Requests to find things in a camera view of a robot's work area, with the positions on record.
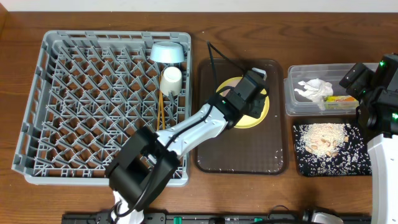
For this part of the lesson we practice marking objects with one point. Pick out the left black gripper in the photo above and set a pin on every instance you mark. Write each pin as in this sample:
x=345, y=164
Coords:
x=259, y=104

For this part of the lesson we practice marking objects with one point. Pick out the yellow plate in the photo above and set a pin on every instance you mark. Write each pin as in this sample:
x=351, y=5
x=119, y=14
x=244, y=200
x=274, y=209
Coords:
x=246, y=121

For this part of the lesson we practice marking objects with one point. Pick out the green yellow snack wrapper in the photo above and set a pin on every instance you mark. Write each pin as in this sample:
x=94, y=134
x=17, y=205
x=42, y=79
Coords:
x=340, y=103

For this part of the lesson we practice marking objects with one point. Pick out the food scraps rice pile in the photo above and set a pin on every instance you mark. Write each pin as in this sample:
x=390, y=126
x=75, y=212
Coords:
x=325, y=140

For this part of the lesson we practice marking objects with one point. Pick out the white paper napkin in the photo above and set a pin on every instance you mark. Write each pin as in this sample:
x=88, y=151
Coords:
x=316, y=90

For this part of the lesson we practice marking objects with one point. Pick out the cream white cup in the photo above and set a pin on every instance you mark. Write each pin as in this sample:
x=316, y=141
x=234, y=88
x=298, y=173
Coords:
x=171, y=81

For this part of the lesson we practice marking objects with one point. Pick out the wooden chopstick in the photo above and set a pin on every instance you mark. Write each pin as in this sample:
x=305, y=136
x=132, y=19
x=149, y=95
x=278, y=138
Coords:
x=162, y=109
x=159, y=105

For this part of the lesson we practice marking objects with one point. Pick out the light blue bowl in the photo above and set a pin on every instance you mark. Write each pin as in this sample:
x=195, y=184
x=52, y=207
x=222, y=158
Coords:
x=167, y=52

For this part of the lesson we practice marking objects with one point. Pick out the pink bowl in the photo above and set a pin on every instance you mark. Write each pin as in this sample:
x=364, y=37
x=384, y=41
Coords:
x=260, y=72

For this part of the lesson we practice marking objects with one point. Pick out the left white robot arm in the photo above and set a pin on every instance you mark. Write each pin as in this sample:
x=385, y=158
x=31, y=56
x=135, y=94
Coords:
x=148, y=160

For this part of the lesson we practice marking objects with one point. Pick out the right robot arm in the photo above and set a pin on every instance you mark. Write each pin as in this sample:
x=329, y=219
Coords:
x=383, y=155

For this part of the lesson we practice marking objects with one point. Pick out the black waste tray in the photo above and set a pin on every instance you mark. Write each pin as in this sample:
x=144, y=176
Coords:
x=298, y=171

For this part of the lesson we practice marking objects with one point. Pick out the clear plastic waste bin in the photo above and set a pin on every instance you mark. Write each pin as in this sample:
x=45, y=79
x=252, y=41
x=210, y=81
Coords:
x=297, y=105

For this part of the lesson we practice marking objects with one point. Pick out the grey dishwasher rack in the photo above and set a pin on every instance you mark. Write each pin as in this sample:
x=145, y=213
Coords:
x=90, y=92

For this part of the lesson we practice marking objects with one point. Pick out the dark brown serving tray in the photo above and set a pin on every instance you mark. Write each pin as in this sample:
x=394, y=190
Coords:
x=261, y=149

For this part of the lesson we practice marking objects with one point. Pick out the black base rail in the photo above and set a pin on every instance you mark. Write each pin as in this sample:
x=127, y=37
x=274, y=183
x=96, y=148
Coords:
x=278, y=214

